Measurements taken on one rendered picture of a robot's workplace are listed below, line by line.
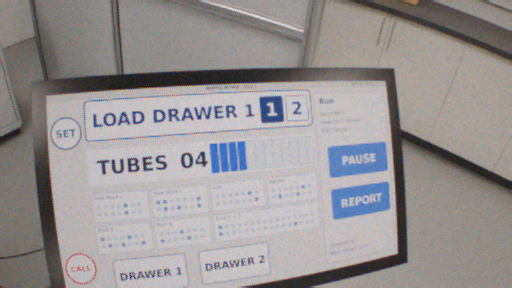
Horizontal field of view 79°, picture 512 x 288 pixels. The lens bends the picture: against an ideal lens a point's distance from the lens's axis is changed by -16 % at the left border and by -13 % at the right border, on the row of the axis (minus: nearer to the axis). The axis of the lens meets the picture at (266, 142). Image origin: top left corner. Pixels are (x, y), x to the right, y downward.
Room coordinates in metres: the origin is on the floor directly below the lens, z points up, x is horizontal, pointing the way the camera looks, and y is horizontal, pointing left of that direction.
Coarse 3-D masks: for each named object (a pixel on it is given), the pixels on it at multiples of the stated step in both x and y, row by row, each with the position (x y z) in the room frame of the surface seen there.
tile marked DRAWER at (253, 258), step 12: (204, 252) 0.27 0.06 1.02; (216, 252) 0.27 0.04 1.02; (228, 252) 0.28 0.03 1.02; (240, 252) 0.28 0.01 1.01; (252, 252) 0.28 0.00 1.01; (264, 252) 0.29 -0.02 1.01; (204, 264) 0.26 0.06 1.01; (216, 264) 0.26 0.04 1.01; (228, 264) 0.27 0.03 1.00; (240, 264) 0.27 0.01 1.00; (252, 264) 0.27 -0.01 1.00; (264, 264) 0.28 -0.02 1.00; (204, 276) 0.25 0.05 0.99; (216, 276) 0.25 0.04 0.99; (228, 276) 0.26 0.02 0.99; (240, 276) 0.26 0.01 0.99; (252, 276) 0.26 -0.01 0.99
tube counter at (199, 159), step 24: (192, 144) 0.35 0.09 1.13; (216, 144) 0.36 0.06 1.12; (240, 144) 0.37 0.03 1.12; (264, 144) 0.38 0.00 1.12; (288, 144) 0.39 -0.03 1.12; (312, 144) 0.40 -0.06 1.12; (192, 168) 0.33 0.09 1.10; (216, 168) 0.34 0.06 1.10; (240, 168) 0.35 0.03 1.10; (264, 168) 0.36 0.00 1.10
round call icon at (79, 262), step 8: (64, 256) 0.21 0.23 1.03; (72, 256) 0.22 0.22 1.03; (80, 256) 0.22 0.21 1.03; (88, 256) 0.22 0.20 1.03; (64, 264) 0.21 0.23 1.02; (72, 264) 0.21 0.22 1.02; (80, 264) 0.21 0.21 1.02; (88, 264) 0.22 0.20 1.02; (96, 264) 0.22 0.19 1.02; (72, 272) 0.20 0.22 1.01; (80, 272) 0.21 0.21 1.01; (88, 272) 0.21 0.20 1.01; (96, 272) 0.21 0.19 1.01; (72, 280) 0.20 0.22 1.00; (80, 280) 0.20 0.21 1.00; (88, 280) 0.20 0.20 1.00; (96, 280) 0.20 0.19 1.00
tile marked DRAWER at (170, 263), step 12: (120, 264) 0.23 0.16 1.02; (132, 264) 0.23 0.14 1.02; (144, 264) 0.24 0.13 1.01; (156, 264) 0.24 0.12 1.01; (168, 264) 0.25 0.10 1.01; (180, 264) 0.25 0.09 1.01; (120, 276) 0.22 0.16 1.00; (132, 276) 0.22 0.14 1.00; (144, 276) 0.23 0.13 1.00; (156, 276) 0.23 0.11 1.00; (168, 276) 0.24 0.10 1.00; (180, 276) 0.24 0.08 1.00
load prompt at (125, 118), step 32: (160, 96) 0.38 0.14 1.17; (192, 96) 0.39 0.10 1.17; (224, 96) 0.40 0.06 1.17; (256, 96) 0.42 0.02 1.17; (288, 96) 0.43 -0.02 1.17; (96, 128) 0.33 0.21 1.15; (128, 128) 0.34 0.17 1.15; (160, 128) 0.35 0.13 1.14; (192, 128) 0.36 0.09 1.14; (224, 128) 0.38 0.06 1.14; (256, 128) 0.39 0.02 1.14
